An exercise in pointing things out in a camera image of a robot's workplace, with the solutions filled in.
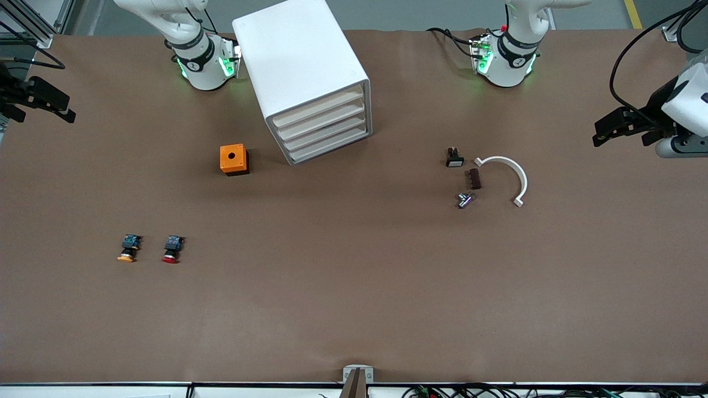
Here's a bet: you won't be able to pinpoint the red mushroom push button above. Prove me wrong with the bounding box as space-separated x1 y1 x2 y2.
162 235 186 264

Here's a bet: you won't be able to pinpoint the white plastic drawer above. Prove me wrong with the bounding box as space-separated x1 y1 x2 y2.
270 82 367 129
277 99 368 142
287 126 370 163
282 113 369 152

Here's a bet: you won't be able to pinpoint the yellow mushroom push button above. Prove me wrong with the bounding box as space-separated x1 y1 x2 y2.
117 234 143 263

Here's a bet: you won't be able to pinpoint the white drawer cabinet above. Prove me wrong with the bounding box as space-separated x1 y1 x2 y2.
232 0 372 166

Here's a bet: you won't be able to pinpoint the brown table mat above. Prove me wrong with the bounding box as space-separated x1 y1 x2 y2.
0 28 708 385

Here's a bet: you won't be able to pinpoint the aluminium frame profile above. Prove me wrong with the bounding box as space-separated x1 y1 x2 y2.
662 0 708 43
0 0 75 49

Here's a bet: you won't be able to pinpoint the white half-ring clamp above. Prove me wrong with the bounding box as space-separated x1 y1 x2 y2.
474 156 528 208

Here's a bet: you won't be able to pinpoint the orange button enclosure box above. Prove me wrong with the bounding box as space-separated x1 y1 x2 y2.
220 144 249 176

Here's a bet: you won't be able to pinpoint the black base cable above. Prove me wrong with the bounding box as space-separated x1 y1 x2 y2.
426 27 477 60

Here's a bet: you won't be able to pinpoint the tangled black cables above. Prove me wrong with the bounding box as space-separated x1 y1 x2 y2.
404 383 708 398

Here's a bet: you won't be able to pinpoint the metal table edge bracket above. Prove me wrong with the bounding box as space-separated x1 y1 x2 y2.
343 365 374 384

